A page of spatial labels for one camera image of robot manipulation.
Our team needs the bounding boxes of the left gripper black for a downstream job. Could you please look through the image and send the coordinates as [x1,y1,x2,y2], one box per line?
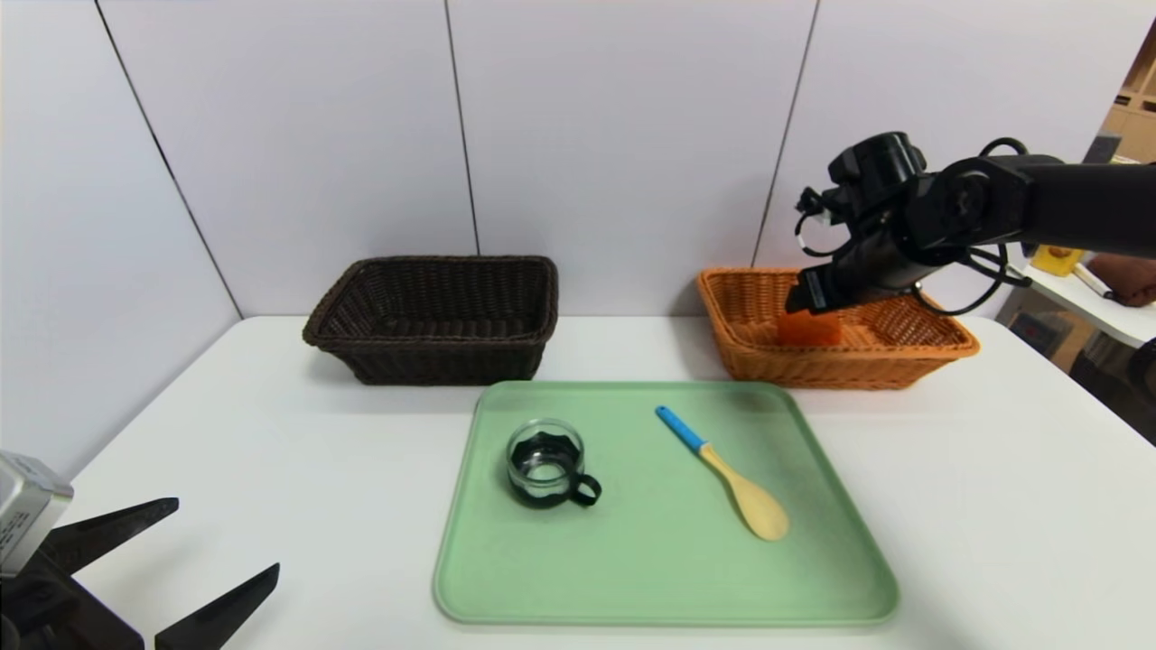
[0,497,281,650]

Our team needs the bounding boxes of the tan spoon blue handle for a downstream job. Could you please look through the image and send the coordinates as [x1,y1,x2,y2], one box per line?
[654,405,790,543]

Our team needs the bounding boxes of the orange fruit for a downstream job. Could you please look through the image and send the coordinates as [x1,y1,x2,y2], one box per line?
[777,310,844,348]

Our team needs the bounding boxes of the dark brown wicker basket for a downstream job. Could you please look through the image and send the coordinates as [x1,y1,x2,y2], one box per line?
[303,256,560,387]

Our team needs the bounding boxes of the orange wicker basket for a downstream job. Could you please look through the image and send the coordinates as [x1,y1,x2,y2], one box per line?
[695,266,982,391]

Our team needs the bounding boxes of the glass cup black holder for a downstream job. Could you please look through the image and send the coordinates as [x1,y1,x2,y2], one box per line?
[506,418,602,508]

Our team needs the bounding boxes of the light green plastic tray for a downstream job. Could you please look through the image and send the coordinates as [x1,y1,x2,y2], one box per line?
[433,380,900,627]

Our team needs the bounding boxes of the yellow printed carton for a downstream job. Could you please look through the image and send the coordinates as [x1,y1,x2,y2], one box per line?
[1030,244,1085,277]

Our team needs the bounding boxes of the dark furniture piece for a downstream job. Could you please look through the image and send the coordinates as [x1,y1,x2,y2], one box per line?
[1068,334,1156,449]

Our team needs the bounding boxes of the white marker pen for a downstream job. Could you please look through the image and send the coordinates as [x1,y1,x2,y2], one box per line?
[1070,265,1114,302]

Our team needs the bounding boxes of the white side table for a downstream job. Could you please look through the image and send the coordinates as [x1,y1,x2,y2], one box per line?
[1015,262,1156,349]

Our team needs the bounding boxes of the brown folded towel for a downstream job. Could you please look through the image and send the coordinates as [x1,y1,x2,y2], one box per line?
[1088,253,1156,308]

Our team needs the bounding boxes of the wooden shelf unit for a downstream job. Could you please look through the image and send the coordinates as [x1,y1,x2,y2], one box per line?
[1093,18,1156,168]

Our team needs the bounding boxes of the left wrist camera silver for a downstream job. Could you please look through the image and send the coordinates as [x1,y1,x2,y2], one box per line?
[0,451,75,579]

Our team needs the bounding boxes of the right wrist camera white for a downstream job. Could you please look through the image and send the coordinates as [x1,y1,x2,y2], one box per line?
[797,185,841,227]

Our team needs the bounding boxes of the thin black cable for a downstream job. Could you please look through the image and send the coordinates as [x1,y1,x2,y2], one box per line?
[910,135,1033,318]

